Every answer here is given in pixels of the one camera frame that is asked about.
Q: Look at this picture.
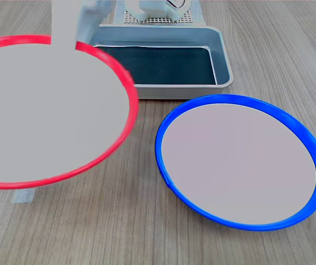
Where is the blue-rimmed round white plate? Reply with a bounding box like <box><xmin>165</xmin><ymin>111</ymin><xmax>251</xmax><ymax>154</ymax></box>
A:
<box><xmin>155</xmin><ymin>94</ymin><xmax>316</xmax><ymax>232</ymax></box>

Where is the translucent tape strip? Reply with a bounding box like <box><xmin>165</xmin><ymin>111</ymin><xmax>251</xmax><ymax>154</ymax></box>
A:
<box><xmin>10</xmin><ymin>188</ymin><xmax>35</xmax><ymax>204</ymax></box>

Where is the red-rimmed round white plate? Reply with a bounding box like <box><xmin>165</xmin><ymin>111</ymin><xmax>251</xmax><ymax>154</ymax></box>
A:
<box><xmin>0</xmin><ymin>34</ymin><xmax>140</xmax><ymax>190</ymax></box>

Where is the steel tray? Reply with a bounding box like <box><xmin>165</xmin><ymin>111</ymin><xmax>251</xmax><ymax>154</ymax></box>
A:
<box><xmin>87</xmin><ymin>24</ymin><xmax>235</xmax><ymax>100</ymax></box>

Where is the black mat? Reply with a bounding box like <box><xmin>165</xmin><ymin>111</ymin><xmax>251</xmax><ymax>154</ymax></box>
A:
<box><xmin>94</xmin><ymin>45</ymin><xmax>217</xmax><ymax>86</ymax></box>

